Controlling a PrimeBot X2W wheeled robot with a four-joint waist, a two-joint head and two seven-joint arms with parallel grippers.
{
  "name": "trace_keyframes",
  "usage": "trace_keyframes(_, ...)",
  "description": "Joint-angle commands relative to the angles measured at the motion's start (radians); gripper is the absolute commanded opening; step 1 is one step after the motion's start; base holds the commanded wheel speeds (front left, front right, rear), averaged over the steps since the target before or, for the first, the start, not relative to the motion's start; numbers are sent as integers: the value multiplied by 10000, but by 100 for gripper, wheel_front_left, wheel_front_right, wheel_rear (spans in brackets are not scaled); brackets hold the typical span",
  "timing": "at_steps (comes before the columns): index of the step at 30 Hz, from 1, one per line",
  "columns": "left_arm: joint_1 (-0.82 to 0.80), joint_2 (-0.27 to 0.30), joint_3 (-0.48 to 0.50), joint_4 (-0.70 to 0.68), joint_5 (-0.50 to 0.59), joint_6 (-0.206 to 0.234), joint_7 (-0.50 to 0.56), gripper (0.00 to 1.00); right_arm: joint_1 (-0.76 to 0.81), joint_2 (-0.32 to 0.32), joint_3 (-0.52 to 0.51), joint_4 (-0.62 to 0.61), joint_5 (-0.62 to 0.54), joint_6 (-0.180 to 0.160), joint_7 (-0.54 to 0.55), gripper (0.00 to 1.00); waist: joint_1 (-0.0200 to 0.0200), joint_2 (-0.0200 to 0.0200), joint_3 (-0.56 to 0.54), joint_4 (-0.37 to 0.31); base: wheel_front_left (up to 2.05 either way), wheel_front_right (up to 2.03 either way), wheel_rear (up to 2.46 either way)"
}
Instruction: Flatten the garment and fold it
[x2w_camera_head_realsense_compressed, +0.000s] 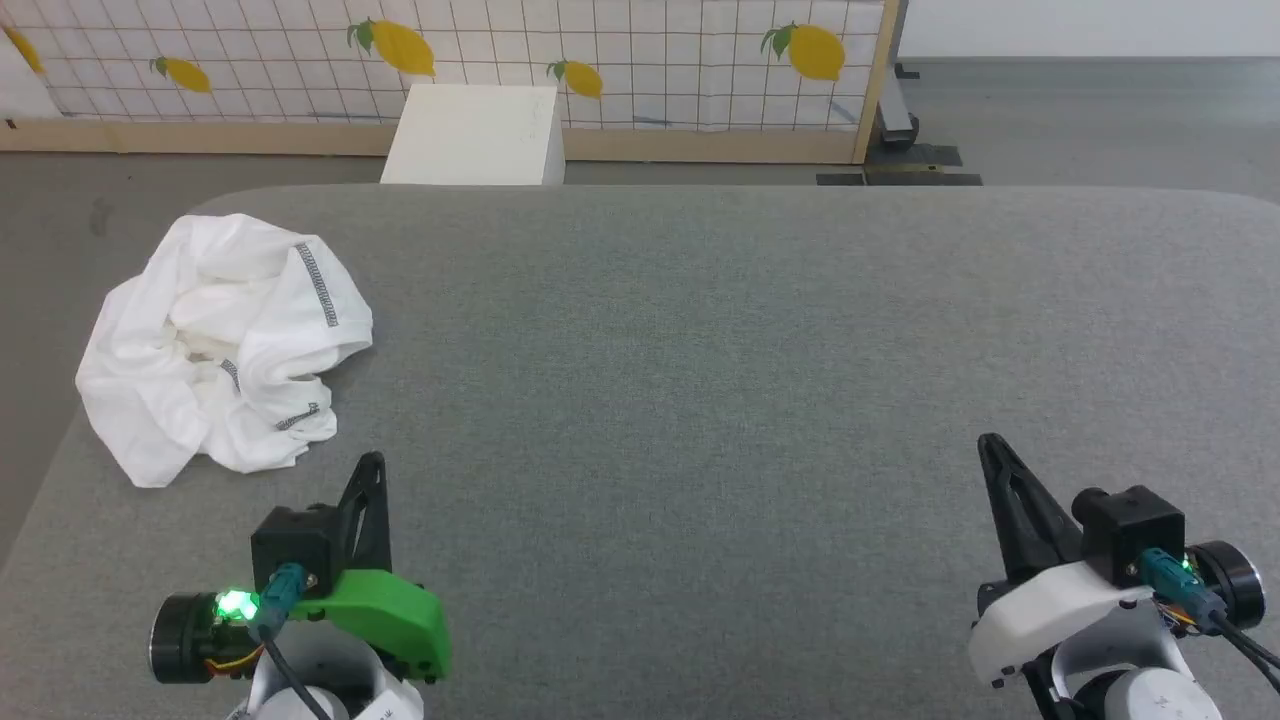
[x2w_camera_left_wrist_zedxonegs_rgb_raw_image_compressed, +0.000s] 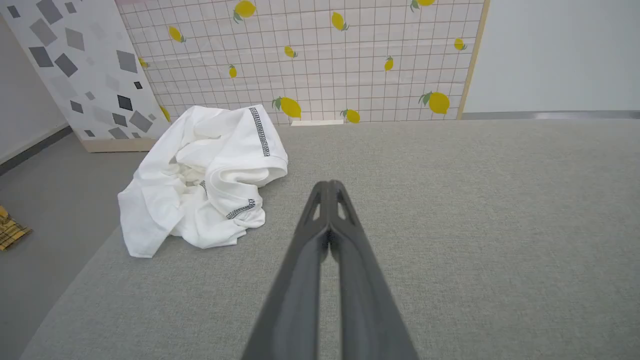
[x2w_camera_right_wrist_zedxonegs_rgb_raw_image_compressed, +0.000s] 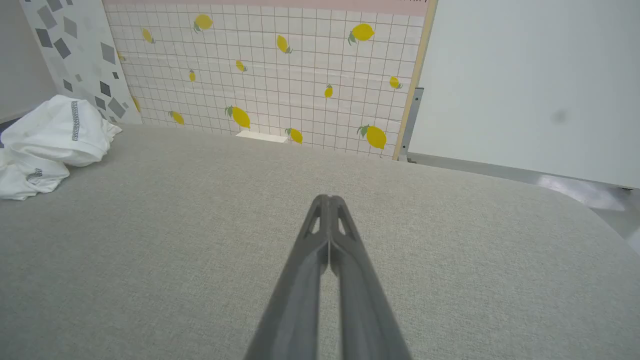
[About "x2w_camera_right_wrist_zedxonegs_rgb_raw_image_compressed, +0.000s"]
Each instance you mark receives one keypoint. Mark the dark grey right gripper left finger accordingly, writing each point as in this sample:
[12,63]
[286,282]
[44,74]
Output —
[305,280]

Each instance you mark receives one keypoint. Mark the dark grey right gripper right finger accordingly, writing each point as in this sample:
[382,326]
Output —
[362,300]

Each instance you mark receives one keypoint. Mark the white T-shirt with grey stitching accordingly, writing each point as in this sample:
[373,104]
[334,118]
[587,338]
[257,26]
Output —
[50,135]

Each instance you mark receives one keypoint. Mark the white rectangular box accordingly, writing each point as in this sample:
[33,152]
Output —
[261,136]

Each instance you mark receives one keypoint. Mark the grey fabric sofa cushion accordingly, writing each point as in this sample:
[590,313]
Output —
[150,250]

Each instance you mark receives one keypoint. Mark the lemon print tile panel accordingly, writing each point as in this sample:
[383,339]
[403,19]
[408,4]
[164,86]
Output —
[280,90]

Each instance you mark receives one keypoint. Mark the light wooden edge strip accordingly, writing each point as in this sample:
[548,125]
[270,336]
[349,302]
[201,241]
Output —
[419,70]

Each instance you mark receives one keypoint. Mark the plain white board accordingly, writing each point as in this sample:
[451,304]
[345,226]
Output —
[525,80]

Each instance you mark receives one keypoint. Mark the white panel with grey shapes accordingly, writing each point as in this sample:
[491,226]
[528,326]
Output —
[82,55]

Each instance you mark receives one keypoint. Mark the grey metal bracket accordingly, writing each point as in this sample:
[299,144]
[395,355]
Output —
[407,130]

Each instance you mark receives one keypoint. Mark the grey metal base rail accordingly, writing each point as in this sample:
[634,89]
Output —
[480,168]

